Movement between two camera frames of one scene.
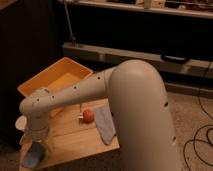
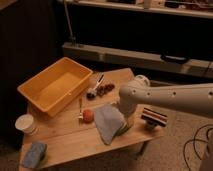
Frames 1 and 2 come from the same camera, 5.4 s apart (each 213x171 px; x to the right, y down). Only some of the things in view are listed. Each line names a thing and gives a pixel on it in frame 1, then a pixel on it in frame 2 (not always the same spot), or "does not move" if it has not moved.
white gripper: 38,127 to 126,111
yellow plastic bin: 62,73 does not move
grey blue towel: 105,123 does not move
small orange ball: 88,116 does not move
